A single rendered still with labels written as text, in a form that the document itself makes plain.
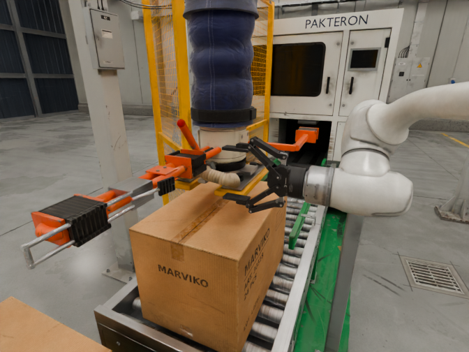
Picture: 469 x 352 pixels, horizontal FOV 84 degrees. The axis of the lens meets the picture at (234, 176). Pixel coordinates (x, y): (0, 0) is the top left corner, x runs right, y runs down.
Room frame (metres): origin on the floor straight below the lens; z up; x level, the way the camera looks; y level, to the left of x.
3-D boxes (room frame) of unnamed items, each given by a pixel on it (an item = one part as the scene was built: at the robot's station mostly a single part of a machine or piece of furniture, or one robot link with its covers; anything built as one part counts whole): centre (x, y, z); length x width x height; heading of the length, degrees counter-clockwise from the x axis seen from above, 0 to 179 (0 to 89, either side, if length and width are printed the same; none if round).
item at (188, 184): (0.99, 0.13, 1.08); 0.34 x 0.10 x 0.05; 157
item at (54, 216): (0.40, 0.28, 1.19); 0.08 x 0.07 x 0.05; 157
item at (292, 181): (0.59, -0.13, 1.18); 0.09 x 0.07 x 0.08; 67
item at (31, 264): (0.43, 0.21, 1.19); 0.31 x 0.03 x 0.05; 157
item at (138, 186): (0.52, 0.22, 1.18); 0.07 x 0.07 x 0.04; 67
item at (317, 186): (0.56, -0.19, 1.18); 0.09 x 0.06 x 0.09; 157
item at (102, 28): (1.66, 0.73, 1.62); 0.20 x 0.05 x 0.30; 156
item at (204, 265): (0.95, 0.05, 0.75); 0.60 x 0.40 x 0.40; 156
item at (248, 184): (0.91, -0.05, 1.08); 0.34 x 0.10 x 0.05; 157
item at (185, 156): (0.72, 0.14, 1.19); 0.10 x 0.08 x 0.06; 67
